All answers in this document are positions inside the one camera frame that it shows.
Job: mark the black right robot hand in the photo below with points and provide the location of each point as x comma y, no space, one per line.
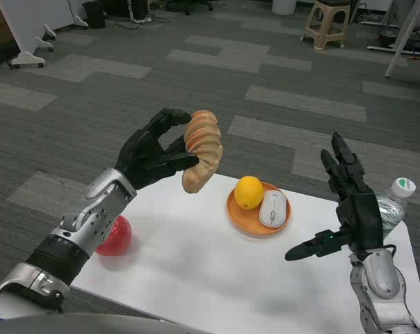
359,212

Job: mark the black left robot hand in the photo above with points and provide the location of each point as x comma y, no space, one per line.
140,158

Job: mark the ridged brown bread loaf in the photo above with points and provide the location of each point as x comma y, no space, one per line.
203,153

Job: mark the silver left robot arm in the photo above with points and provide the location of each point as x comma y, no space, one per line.
62,243

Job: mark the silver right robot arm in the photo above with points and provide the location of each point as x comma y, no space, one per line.
382,292

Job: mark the clear plastic water bottle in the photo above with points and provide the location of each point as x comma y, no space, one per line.
392,208

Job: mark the red apple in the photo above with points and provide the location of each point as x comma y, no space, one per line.
118,236

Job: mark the white computer mouse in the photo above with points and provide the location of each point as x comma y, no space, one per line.
273,208

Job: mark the yellow lemon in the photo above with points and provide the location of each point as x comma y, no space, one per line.
248,192

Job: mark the orange round plate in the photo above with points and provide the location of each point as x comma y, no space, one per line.
244,217

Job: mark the black waste bin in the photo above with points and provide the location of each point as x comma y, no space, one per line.
93,14

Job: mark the black office chair base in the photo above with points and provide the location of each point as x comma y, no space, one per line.
189,5

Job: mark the white partition with caster feet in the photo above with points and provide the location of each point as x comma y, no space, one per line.
29,31

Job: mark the beige plastic stool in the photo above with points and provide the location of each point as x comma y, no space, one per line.
326,22

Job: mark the white waste bin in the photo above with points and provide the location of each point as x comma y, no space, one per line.
284,6

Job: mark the white desk leg frame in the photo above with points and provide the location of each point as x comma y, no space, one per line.
403,35

